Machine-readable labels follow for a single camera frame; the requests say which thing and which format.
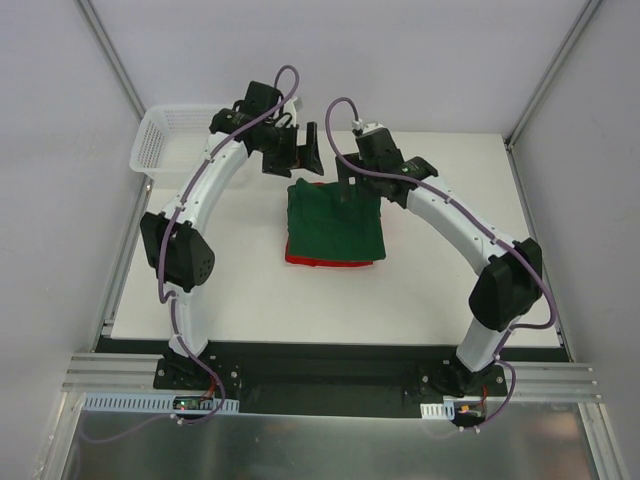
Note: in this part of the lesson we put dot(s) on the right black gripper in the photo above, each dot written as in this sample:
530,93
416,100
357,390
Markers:
362,177

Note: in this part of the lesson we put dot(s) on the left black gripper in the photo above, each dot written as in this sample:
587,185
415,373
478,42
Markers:
291,148

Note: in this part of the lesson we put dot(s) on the green t shirt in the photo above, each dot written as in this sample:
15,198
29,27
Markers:
335,225

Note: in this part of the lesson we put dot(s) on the red t shirt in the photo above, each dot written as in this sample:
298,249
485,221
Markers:
320,263

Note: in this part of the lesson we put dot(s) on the white plastic mesh basket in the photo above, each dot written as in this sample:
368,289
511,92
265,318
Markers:
170,139

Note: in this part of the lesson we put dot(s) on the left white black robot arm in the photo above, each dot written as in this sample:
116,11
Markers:
264,121

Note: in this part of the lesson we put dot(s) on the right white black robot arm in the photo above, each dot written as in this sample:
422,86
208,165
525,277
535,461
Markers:
508,271

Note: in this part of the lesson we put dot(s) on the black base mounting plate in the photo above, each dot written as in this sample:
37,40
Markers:
332,380

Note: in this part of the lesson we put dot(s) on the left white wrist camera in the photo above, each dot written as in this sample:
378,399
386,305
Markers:
291,108

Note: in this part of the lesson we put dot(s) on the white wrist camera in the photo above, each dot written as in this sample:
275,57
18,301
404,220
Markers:
360,127
291,108

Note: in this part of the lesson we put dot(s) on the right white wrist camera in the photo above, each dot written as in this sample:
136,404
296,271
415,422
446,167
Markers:
360,127

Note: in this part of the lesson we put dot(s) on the right white cable duct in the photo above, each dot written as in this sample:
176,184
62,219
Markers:
438,411

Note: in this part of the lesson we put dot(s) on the white cable duct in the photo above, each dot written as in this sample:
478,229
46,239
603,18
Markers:
158,404
438,411

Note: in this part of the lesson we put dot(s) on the left aluminium frame post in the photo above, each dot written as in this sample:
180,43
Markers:
99,32

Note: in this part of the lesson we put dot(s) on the aluminium frame post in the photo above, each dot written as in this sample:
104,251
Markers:
569,43
99,32

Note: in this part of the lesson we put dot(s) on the right aluminium frame post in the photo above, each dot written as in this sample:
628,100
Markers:
569,43

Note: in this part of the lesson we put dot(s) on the aluminium front rail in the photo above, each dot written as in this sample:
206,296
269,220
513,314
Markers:
535,381

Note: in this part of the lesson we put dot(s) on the left white cable duct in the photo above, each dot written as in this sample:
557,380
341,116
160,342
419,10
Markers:
158,404

